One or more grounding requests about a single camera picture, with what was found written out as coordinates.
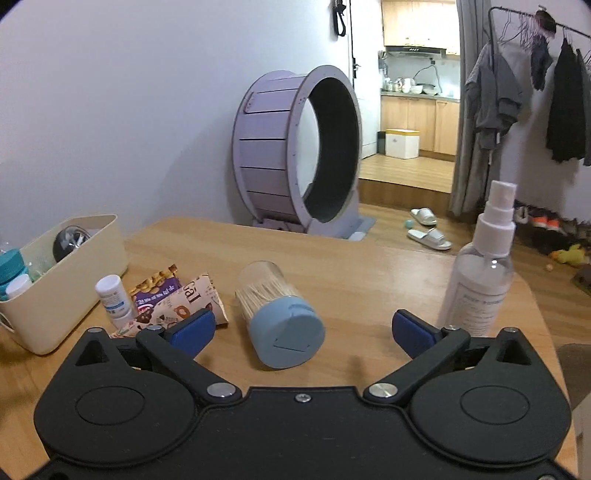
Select grey curtain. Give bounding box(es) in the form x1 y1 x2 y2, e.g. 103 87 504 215
449 0 491 221

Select beige patterned snack packet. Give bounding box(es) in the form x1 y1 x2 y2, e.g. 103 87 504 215
110 273 228 338

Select grey hanging clothes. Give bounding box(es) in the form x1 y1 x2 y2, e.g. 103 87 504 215
465 43 523 150

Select white slipper near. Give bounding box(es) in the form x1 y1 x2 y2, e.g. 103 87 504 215
407 228 452 251

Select small white pill bottle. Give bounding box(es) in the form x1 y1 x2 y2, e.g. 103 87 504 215
95 274 134 330

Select yellow duck toy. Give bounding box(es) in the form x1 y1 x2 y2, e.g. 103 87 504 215
556 244 590 267

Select teal capped bottle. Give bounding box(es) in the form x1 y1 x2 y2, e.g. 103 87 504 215
0 249 28 301

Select white slipper far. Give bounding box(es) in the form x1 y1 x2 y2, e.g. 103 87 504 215
410 207 438 228

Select purple snack packet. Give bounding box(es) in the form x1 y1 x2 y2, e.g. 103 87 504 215
129 264 181 324

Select clear spray bottle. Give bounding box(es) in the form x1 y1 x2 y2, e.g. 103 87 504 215
437 180 517 336

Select row of shoes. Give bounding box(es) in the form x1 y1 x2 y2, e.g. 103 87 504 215
514 201 590 255

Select white storage box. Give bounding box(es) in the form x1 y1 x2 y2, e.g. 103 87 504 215
386 129 420 160

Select toothpick jar blue lid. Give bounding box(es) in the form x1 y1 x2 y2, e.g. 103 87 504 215
235 260 325 369

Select cream plastic storage basket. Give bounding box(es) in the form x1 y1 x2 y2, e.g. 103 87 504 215
1 214 128 355

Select black hanging coat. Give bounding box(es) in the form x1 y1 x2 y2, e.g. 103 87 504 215
546 39 590 163

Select white lid jar in basket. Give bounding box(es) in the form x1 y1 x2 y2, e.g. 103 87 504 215
5 273 33 299

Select white slipper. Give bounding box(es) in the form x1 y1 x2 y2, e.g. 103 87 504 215
410 207 438 228
407 228 452 251

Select black clothes rack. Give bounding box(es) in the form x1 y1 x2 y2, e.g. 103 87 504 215
487 5 590 71

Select clear gyro wrist ball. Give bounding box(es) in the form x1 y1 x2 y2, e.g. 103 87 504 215
52 225 91 262

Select purple cat exercise wheel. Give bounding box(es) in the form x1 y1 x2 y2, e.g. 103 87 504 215
231 65 363 239

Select wooden kitchen cabinets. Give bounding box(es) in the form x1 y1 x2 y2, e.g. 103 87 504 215
381 95 460 161

